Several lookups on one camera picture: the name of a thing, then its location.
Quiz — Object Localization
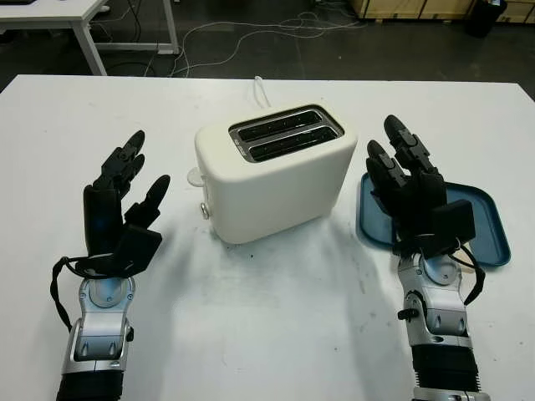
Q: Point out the black waste bin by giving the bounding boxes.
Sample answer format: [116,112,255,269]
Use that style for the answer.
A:
[463,0,509,38]

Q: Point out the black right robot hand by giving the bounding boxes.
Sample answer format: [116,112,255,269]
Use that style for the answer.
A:
[365,114,447,251]

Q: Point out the white floor cable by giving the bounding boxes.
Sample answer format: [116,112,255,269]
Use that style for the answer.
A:
[178,10,369,77]

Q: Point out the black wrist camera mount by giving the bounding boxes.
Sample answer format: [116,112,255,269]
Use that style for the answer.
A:
[109,224,163,277]
[431,199,476,248]

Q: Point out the wooden crate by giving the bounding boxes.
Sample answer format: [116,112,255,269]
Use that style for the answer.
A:
[350,0,535,22]

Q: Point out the white office desk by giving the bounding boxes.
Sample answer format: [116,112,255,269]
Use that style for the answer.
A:
[0,0,181,76]

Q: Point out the blue plastic tray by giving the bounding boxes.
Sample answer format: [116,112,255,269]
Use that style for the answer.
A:
[354,173,512,267]

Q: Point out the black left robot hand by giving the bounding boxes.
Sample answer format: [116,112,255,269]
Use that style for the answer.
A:
[82,129,171,268]

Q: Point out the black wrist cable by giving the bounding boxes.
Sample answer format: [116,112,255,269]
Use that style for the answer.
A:
[449,236,487,309]
[49,256,126,332]

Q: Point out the white toaster power cord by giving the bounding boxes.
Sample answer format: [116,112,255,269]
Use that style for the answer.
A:
[252,76,273,108]

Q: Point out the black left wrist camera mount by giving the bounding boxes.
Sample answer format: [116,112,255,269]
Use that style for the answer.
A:
[109,224,163,277]

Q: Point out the black floor cable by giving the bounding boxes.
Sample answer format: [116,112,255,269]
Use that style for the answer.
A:
[111,0,198,79]

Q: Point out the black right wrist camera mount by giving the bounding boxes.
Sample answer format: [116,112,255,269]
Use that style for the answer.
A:
[431,199,476,248]

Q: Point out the white toaster lever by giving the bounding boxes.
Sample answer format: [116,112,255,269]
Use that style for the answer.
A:
[186,166,208,188]

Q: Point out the white two-slot toaster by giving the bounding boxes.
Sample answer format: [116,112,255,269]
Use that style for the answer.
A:
[193,102,359,245]

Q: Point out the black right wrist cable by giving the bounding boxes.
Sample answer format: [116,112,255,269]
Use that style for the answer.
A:
[449,236,487,309]

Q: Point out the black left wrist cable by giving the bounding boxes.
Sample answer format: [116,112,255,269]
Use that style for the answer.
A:
[49,256,126,332]

